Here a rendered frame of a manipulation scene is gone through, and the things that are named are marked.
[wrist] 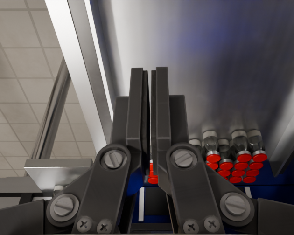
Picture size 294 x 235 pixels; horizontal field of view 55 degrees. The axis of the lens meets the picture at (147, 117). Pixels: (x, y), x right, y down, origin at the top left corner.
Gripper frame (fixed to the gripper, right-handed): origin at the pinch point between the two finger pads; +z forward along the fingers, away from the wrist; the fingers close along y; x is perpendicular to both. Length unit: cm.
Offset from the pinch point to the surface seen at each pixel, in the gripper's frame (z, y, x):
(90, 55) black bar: 17.4, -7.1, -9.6
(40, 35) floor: 107, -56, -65
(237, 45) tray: 19.2, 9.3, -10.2
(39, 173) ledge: 19.4, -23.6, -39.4
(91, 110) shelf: 19.4, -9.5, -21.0
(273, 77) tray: 19.2, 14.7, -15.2
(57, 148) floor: 107, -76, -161
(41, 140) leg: 36, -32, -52
